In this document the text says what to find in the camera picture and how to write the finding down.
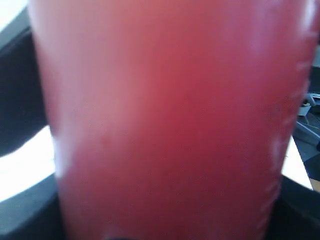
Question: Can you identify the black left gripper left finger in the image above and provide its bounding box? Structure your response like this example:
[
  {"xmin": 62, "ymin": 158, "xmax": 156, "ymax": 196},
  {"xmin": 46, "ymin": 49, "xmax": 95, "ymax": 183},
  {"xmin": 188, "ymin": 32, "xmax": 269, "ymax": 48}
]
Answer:
[{"xmin": 0, "ymin": 174, "xmax": 66, "ymax": 240}]

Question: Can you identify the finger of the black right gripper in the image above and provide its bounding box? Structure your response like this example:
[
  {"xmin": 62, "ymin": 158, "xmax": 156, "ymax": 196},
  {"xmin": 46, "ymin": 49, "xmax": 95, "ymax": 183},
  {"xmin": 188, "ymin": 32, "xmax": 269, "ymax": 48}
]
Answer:
[{"xmin": 0, "ymin": 27, "xmax": 48, "ymax": 156}]

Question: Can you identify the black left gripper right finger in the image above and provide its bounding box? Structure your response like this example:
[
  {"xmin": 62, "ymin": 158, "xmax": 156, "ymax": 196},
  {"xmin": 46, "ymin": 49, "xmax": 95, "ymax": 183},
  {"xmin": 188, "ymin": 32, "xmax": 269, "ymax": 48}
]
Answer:
[{"xmin": 264, "ymin": 176, "xmax": 320, "ymax": 240}]

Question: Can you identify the red squeeze sauce bottle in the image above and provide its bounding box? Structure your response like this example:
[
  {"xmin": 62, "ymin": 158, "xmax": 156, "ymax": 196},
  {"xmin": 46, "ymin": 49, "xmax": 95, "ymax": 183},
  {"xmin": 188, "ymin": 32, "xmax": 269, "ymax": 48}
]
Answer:
[{"xmin": 27, "ymin": 0, "xmax": 320, "ymax": 240}]

